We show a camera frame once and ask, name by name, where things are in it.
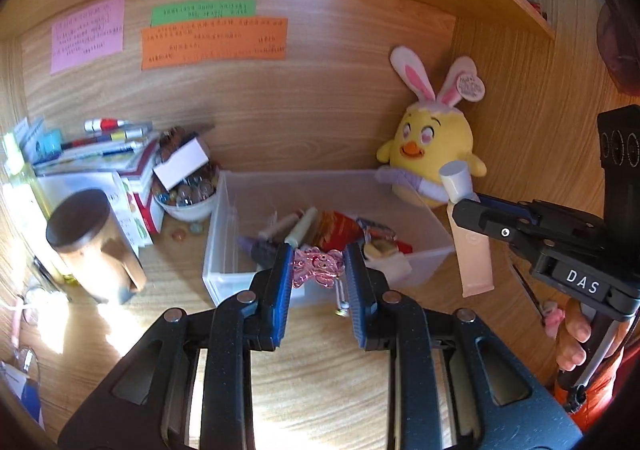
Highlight red cap lip gloss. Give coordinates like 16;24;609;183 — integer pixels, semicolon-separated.
258;212;300;240

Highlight pale green tube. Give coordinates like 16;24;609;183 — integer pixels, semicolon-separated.
284;207;318;249

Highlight black cylindrical tube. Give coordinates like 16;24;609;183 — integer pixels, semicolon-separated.
238;236;280;269

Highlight person right hand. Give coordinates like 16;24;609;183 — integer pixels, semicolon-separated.
555;299;591;372

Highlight brown mug with lid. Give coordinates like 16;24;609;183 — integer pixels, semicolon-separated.
46;189;146;305

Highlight blue white paper carton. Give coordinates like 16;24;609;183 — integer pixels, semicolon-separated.
1;362;44;428

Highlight eyeglasses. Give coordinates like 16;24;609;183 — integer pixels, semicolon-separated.
9;285;49;385

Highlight bowl of glass marbles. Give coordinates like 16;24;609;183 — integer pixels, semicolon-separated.
152;162;220;223

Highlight yellow chick plush toy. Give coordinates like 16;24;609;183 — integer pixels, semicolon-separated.
375;46;487;209

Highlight clear plastic storage bin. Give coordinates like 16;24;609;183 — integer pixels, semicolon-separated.
203;170;454;304

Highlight white small box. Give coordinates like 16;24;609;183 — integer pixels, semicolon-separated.
153;137;209;190

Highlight green spray bottle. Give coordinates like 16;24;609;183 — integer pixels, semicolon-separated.
2;132;58;276

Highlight stack of books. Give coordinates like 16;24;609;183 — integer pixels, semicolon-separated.
34;124;194;251

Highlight red white marker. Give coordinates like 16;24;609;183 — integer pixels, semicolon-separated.
84;119;130;133

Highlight orange sticky note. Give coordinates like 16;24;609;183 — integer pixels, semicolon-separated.
141;16;288;70

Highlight pink sticky note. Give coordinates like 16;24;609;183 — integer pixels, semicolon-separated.
50;0;125;74

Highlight green sticky note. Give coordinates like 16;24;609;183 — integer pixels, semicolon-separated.
150;0;257;27

